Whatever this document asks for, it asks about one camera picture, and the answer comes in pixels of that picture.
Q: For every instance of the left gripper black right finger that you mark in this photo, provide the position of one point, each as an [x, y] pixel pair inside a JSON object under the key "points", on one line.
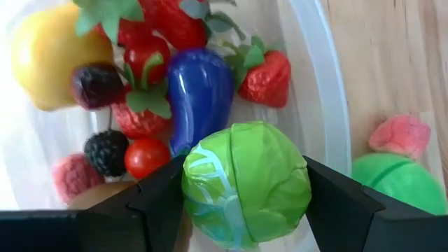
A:
{"points": [[346, 217]]}

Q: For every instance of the yellow lemon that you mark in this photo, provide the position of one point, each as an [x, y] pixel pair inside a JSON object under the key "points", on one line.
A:
{"points": [[45, 56]]}

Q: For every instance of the pink raspberry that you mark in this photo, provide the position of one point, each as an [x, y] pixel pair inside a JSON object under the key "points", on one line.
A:
{"points": [[399, 134], [71, 175]]}

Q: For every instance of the black blackberry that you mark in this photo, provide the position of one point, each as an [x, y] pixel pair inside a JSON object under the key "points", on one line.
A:
{"points": [[106, 152]]}

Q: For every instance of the small red cherry tomato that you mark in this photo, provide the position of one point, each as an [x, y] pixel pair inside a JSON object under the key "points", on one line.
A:
{"points": [[140, 56], [147, 157]]}

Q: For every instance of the red strawberry green leaves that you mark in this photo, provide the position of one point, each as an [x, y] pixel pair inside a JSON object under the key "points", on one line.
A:
{"points": [[175, 24], [105, 14], [140, 122], [267, 82]]}

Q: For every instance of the clear plastic tupperware container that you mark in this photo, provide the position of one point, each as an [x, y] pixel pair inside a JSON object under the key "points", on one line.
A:
{"points": [[322, 87]]}

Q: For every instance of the green cabbage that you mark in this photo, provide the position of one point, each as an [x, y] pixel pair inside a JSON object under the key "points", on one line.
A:
{"points": [[252, 182]]}

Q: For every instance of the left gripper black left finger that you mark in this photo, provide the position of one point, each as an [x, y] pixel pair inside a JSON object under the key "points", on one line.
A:
{"points": [[150, 217]]}

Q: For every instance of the brown kiwi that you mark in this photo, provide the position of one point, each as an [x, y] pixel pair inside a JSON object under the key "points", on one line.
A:
{"points": [[98, 196]]}

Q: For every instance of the dark red cherry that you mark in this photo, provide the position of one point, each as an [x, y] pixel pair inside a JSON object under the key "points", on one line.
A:
{"points": [[96, 85]]}

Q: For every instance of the blue eggplant green cap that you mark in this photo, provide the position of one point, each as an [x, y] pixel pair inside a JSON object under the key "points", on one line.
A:
{"points": [[199, 98]]}

